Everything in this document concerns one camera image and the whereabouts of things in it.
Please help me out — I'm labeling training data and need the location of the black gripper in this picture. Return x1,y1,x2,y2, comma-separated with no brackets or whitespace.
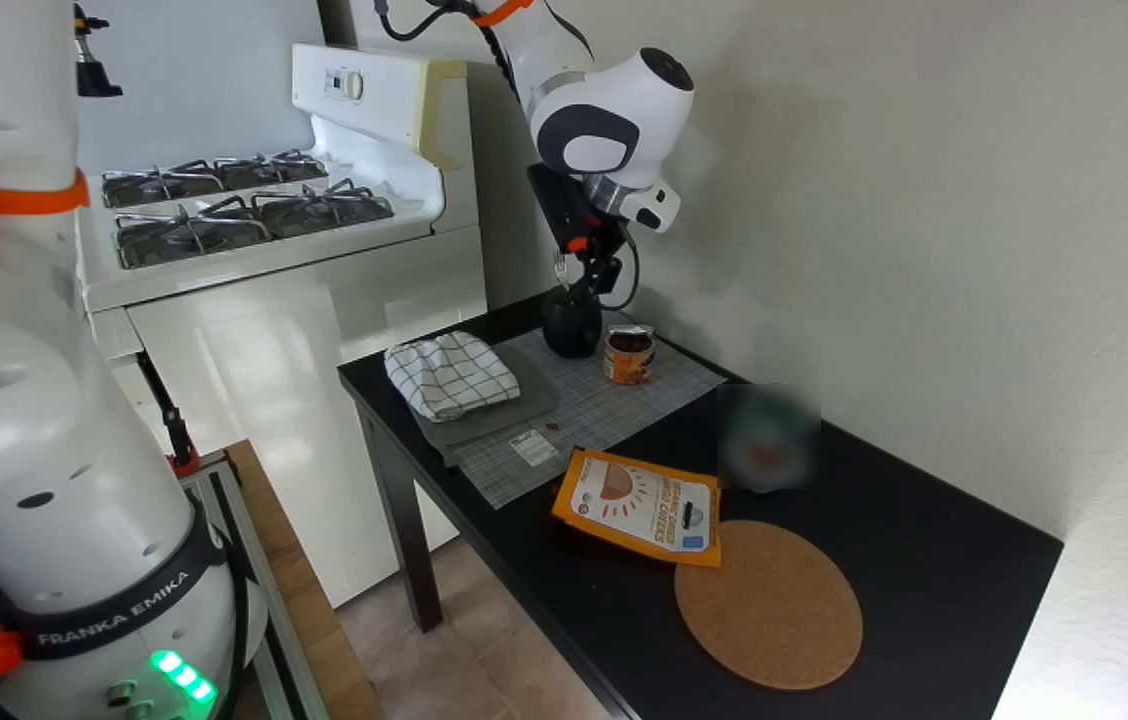
529,165,627,297

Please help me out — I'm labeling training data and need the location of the black camera cable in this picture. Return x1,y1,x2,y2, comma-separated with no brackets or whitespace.
368,0,594,95

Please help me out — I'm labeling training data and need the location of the grey woven placemat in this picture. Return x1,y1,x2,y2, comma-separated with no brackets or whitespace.
419,333,722,506

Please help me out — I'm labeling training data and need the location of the white gas stove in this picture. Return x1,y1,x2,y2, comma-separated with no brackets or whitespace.
81,45,484,603

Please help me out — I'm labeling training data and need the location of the black side table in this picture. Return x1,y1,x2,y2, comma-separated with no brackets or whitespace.
340,357,1060,720

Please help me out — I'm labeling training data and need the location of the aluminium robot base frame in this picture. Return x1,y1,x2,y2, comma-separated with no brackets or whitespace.
180,437,388,720

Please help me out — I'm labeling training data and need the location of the round cork mat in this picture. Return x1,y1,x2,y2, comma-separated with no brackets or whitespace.
671,520,865,693

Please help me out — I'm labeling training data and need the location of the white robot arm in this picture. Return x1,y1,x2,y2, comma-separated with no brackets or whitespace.
0,0,448,720

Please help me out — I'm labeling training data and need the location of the orange labelled food can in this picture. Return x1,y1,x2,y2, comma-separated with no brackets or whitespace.
602,328,657,382

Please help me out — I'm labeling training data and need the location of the small white paper tag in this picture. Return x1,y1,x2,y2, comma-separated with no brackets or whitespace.
510,427,555,466

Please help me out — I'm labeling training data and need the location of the black mug green inside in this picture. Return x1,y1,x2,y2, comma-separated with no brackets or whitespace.
538,287,598,361

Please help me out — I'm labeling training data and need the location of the clear plastic container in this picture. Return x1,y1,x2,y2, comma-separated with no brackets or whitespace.
722,389,813,491

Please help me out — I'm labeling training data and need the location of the white checked dish towel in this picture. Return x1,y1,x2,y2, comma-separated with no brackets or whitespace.
383,333,520,424

